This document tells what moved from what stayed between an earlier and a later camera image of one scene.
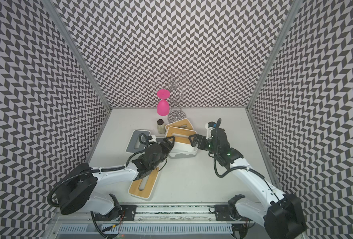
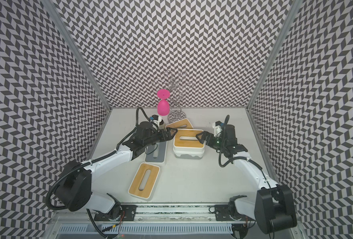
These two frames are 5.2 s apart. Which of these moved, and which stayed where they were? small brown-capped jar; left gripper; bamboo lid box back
Moved: left gripper
Stayed: small brown-capped jar; bamboo lid box back
